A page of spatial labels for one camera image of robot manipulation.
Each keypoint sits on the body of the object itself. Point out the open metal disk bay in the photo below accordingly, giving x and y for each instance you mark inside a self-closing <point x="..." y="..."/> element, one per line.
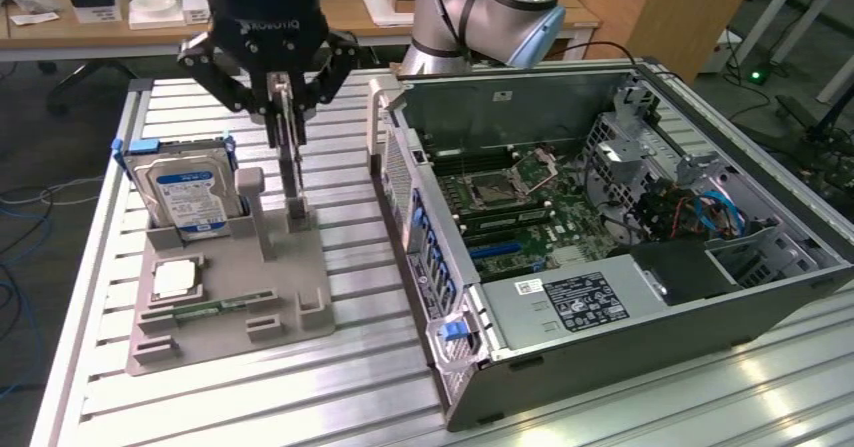
<point x="767" y="257"/>

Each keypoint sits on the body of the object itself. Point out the grey parts rack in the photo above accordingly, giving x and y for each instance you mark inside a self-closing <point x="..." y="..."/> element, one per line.
<point x="233" y="337"/>

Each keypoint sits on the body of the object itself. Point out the white box round holder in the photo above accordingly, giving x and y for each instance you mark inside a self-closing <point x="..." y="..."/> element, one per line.
<point x="156" y="17"/>

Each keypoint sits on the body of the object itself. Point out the perforated metal disk bay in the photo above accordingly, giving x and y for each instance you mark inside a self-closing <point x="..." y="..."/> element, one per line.
<point x="620" y="162"/>

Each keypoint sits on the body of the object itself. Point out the hard disk blue caddy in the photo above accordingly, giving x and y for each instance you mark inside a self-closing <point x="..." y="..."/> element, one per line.
<point x="187" y="192"/>

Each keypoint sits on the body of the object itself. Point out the silver CPU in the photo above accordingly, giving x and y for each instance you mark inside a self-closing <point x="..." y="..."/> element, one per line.
<point x="175" y="279"/>

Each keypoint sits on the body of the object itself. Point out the black floor stand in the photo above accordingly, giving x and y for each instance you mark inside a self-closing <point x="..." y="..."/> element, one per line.
<point x="790" y="107"/>

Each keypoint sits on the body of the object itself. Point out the blue expansion slot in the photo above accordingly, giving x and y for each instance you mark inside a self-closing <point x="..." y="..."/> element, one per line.
<point x="496" y="250"/>

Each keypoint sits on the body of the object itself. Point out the CPU socket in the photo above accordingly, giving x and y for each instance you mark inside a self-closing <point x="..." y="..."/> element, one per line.
<point x="494" y="187"/>

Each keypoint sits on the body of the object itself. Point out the wooden desk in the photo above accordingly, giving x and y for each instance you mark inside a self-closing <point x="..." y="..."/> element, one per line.
<point x="383" y="33"/>
<point x="67" y="34"/>

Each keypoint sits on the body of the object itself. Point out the green RAM stick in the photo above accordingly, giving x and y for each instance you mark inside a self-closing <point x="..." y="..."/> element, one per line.
<point x="207" y="308"/>

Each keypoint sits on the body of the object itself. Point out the white paper stack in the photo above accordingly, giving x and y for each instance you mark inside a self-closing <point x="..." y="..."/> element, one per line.
<point x="387" y="9"/>

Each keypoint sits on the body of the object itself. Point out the grey power supply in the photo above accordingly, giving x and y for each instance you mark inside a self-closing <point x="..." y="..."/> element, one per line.
<point x="527" y="312"/>

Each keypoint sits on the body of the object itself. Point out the white box black label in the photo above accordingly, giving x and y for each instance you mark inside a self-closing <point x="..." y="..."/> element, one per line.
<point x="93" y="14"/>

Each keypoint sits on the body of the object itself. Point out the black chair base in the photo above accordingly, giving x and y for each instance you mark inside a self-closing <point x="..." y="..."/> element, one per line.
<point x="60" y="97"/>

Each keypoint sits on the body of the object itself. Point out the blue case latch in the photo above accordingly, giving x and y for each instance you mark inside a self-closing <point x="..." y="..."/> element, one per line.
<point x="454" y="331"/>

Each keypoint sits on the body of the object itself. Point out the green indicator light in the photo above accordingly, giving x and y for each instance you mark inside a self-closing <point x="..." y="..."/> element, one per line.
<point x="757" y="75"/>

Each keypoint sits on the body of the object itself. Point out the white table frame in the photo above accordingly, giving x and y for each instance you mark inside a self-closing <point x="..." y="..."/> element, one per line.
<point x="801" y="22"/>

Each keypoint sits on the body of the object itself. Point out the silver chipset heat sink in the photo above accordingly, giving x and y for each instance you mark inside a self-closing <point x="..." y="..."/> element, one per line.
<point x="567" y="255"/>

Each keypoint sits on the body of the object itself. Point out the green motherboard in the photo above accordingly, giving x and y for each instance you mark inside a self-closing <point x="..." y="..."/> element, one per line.
<point x="567" y="227"/>

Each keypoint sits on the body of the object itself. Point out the white paper label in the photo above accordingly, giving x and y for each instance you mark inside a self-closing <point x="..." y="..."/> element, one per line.
<point x="33" y="18"/>

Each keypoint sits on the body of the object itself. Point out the black expansion slot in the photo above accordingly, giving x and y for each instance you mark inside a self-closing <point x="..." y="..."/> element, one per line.
<point x="490" y="240"/>

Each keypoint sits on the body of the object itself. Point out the plain white box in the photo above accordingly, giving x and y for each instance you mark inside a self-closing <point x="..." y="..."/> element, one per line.
<point x="193" y="14"/>

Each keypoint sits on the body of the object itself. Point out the wooden cabinet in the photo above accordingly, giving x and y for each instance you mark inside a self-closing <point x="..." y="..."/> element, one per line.
<point x="667" y="17"/>

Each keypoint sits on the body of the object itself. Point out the installed RAM stick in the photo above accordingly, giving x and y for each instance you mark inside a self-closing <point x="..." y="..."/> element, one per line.
<point x="500" y="212"/>
<point x="507" y="223"/>

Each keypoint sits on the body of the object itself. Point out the open grey PC case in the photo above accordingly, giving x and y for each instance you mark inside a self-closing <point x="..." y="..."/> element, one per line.
<point x="600" y="367"/>

